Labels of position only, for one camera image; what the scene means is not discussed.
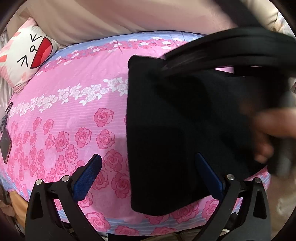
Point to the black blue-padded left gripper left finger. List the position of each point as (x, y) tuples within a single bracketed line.
[(53, 212)]

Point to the black smartphone with lanyard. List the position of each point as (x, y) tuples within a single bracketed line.
[(6, 142)]

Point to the silver satin headboard fabric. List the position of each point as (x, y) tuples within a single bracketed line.
[(6, 91)]

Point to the black pants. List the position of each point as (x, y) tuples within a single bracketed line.
[(164, 176)]

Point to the person's right hand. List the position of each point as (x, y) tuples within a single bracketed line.
[(276, 122)]

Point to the floral patterned side curtain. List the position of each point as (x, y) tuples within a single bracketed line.
[(269, 16)]

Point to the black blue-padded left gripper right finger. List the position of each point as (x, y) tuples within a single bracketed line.
[(241, 214)]

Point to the pink floral bed sheet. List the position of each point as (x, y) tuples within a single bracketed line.
[(75, 107)]

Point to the white cat face pillow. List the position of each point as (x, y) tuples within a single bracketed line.
[(23, 55)]

